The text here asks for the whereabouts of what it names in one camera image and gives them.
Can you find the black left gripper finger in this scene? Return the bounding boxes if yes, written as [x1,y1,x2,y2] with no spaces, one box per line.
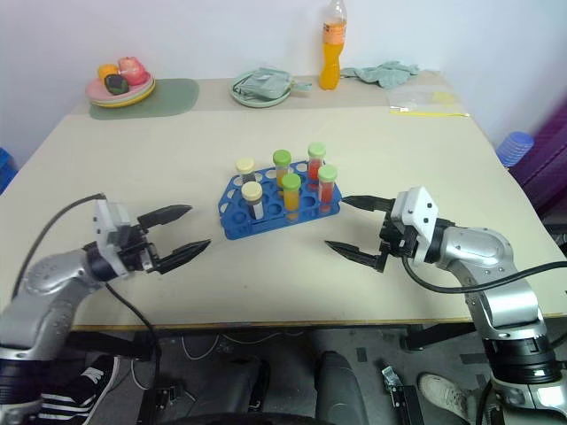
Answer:
[155,238,213,275]
[137,204,194,229]

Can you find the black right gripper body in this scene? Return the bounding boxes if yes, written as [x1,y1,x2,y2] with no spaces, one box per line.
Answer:
[378,209,421,267]

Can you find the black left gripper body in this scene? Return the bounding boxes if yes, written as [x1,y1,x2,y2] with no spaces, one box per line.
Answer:
[117,224,162,274]

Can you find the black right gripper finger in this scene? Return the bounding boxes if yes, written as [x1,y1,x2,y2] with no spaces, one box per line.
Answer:
[343,195,396,213]
[323,240,386,273]

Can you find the green-capped red liquid tube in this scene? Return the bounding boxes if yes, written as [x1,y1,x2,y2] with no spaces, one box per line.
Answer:
[317,165,339,214]
[307,142,328,190]

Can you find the green-capped yellow liquid tube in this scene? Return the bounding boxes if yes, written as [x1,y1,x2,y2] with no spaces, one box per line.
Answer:
[272,149,292,191]
[281,173,304,221]

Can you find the clear tube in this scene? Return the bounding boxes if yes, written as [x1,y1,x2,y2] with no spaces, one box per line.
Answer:
[241,181,266,221]

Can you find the blue plastic test tube rack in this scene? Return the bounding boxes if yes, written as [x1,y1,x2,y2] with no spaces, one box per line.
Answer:
[216,159,344,242]

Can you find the cream-capped dark liquid tube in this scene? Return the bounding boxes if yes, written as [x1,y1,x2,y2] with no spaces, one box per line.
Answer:
[235,158,256,187]

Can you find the clear zip bag yellow strip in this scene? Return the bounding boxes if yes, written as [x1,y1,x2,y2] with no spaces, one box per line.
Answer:
[389,104,471,119]
[386,86,457,107]

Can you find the yellow plate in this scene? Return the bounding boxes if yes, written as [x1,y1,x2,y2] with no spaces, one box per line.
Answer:
[91,86,158,110]

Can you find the green placemat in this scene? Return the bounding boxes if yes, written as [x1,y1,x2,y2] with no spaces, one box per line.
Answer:
[88,78,200,121]

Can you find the pale green stacked plate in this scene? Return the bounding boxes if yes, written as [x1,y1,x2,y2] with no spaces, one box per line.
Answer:
[87,81,157,106]

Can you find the metal caster wheel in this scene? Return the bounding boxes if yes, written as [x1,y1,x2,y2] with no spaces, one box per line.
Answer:
[379,365,400,391]

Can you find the mint green crumpled cloth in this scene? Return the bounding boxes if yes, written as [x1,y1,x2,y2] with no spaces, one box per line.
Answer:
[339,60,421,90]

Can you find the dark rounded shape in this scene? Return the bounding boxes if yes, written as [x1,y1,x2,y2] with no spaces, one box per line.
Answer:
[315,350,369,425]

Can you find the dark purple toy mangosteen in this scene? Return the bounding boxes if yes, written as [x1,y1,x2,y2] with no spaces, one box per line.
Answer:
[104,73,130,96]

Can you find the stacked plates with toy food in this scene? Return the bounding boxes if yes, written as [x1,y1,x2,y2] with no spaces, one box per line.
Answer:
[85,74,156,103]

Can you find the orange soda plastic bottle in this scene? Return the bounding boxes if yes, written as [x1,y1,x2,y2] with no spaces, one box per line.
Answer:
[318,0,348,91]

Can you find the mint green plate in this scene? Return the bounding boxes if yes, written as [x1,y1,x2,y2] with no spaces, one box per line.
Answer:
[229,73,292,109]

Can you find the black sneaker white stripes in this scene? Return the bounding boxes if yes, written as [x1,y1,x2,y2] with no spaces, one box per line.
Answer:
[37,353,121,422]

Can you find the pink toy peach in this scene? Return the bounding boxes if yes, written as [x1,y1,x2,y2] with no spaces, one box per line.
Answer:
[117,56,149,87]

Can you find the orange toy fruit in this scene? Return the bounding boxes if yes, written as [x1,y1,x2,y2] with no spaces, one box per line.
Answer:
[97,64,120,86]

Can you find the blue plastic crate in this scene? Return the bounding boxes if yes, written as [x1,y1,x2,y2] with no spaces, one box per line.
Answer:
[0,148,19,197]

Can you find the dark textured chair back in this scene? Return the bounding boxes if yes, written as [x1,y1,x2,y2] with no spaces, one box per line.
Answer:
[509,101,567,219]

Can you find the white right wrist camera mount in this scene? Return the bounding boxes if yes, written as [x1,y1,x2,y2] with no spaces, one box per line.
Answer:
[389,186,439,263]

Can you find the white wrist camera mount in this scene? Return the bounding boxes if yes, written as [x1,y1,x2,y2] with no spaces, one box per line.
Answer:
[389,186,439,263]
[91,199,134,279]

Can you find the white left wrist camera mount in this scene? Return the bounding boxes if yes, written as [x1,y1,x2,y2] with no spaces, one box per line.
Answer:
[91,199,134,279]

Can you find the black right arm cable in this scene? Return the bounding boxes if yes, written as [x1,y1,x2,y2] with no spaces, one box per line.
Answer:
[400,254,567,294]

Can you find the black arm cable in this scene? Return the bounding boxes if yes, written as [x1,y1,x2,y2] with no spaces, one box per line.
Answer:
[11,192,161,399]
[400,254,567,294]

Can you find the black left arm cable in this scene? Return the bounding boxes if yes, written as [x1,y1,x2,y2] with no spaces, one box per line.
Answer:
[11,192,161,399]

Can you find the black table frame bar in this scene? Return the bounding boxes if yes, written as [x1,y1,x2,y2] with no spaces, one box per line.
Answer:
[401,322,478,354]
[66,331,155,361]

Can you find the white floor cable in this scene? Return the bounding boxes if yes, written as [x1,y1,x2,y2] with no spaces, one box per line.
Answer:
[129,334,223,391]

